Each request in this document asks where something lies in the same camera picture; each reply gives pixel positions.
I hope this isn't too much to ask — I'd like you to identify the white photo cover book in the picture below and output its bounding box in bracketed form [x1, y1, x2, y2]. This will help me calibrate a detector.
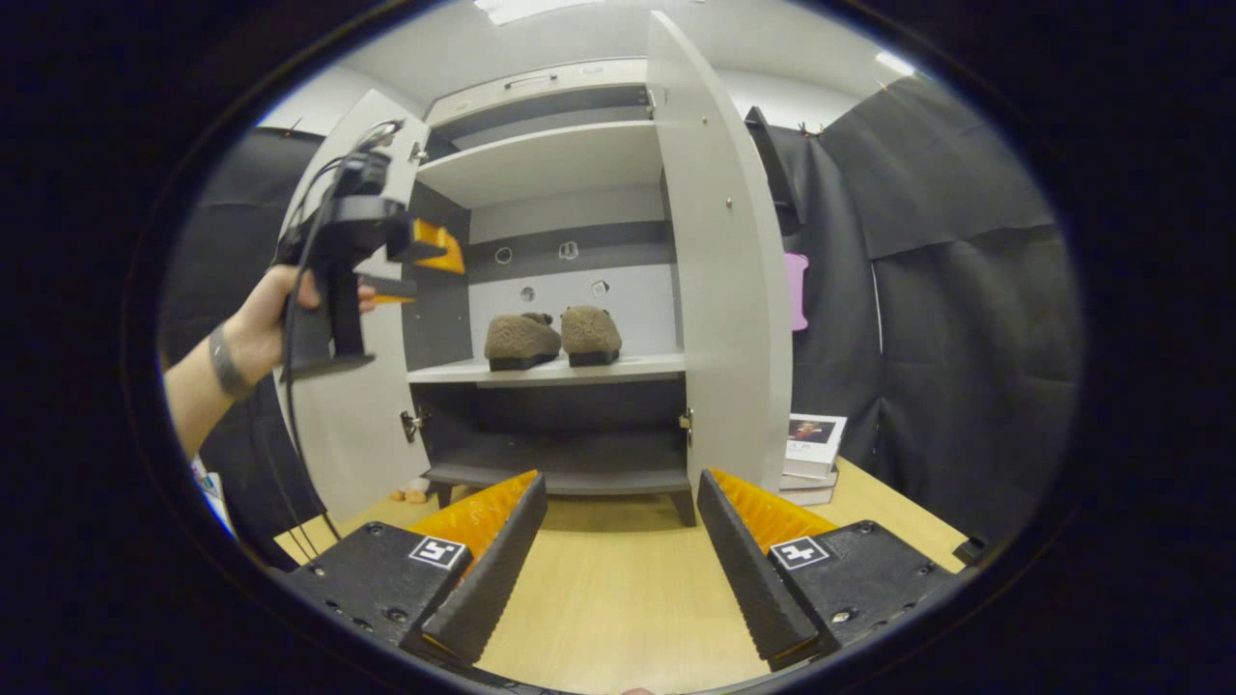
[787, 413, 849, 481]

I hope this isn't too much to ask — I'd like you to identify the brown fuzzy shoe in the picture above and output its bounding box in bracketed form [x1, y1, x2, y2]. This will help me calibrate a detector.
[483, 312, 563, 373]
[560, 306, 624, 368]

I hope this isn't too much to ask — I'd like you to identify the dark wristband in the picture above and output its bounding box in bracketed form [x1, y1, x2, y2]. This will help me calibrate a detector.
[208, 323, 257, 402]

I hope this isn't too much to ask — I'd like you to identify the black backdrop cloth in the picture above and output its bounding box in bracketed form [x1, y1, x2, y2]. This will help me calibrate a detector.
[159, 72, 1082, 570]

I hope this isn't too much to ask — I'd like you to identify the plain white book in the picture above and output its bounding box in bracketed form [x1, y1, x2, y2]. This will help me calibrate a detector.
[780, 471, 839, 508]

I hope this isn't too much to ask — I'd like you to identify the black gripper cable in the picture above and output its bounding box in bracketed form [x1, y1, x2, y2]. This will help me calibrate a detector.
[275, 119, 407, 542]

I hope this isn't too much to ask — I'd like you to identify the white shoe cabinet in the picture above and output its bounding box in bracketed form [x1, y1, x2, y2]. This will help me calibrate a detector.
[280, 10, 802, 527]

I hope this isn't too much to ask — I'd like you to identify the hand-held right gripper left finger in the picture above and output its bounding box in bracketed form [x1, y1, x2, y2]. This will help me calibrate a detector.
[280, 470, 548, 667]

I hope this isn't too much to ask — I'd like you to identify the large ceiling light panel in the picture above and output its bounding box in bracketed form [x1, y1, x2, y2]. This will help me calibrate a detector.
[473, 0, 604, 25]

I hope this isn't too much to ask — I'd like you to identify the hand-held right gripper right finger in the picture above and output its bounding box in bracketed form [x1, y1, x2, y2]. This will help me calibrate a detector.
[697, 468, 952, 672]

